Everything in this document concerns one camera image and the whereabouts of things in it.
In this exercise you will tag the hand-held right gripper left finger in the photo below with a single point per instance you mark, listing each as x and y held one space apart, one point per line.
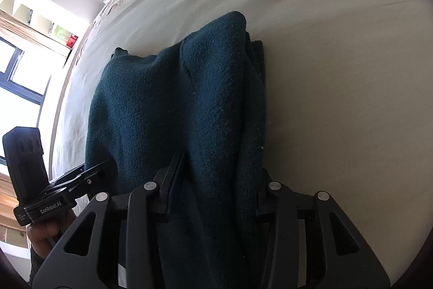
174 174

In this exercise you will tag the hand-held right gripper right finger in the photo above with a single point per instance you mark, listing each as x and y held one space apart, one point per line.
267 204

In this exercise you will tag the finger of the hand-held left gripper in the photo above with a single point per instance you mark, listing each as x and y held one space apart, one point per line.
94 179
67 175

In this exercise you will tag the dark teal towel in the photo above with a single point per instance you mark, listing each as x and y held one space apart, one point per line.
176 106

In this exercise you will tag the person's left forearm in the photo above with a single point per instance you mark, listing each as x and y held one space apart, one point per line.
35 265

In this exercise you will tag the person's left hand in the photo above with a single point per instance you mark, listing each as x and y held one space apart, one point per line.
40 236

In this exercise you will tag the dark framed window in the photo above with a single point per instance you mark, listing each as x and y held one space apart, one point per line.
20 72

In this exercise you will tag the red box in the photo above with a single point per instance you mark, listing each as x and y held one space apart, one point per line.
72 40

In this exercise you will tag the wooden window blind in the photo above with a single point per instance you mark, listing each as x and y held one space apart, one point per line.
30 31

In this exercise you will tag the bed with white sheet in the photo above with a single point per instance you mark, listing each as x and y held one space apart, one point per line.
338 55

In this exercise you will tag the white wall shelf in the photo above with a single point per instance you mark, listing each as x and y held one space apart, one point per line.
33 16

